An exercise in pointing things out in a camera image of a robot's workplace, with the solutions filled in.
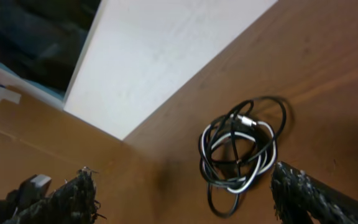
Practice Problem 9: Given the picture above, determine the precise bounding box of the white usb cable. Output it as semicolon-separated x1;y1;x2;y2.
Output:
200;113;278;195

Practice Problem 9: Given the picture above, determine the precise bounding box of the white back board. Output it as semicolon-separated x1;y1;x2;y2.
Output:
63;0;274;140

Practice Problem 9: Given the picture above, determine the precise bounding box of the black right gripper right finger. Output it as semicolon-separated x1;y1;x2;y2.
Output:
270;161;358;224

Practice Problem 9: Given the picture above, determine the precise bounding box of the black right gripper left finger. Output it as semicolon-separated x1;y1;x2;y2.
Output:
5;167;105;224

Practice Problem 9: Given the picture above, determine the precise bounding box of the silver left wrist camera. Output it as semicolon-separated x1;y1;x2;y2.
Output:
18;174;52;204

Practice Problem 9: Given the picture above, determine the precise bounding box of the black usb cable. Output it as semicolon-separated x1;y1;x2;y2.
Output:
198;96;288;218

